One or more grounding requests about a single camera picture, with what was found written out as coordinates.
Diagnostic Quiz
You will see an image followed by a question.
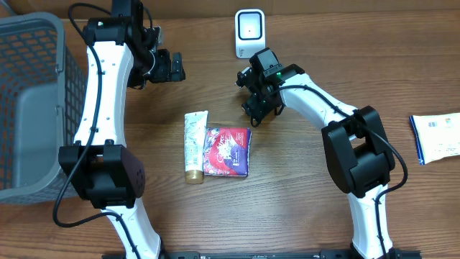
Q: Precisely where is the white tube gold cap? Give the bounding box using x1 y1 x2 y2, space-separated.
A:
184 111 208 184

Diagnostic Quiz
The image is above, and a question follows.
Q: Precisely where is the red purple tissue pack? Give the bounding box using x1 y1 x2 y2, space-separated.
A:
203 127 252 177

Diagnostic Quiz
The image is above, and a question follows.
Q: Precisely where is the orange cream snack bag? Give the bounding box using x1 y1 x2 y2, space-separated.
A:
409 113 460 165

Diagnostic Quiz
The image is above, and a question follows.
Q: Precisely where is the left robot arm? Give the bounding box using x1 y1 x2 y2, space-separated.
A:
58 1 185 258

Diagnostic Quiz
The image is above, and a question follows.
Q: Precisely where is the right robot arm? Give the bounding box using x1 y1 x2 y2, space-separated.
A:
236 48 395 258

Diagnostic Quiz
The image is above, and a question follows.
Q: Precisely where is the white barcode scanner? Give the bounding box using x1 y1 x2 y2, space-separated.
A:
234 9 266 59

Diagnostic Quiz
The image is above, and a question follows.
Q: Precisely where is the dark grey plastic basket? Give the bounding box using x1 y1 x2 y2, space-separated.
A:
1 12 86 205

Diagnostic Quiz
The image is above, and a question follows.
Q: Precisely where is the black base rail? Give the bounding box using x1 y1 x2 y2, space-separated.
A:
102 250 423 259

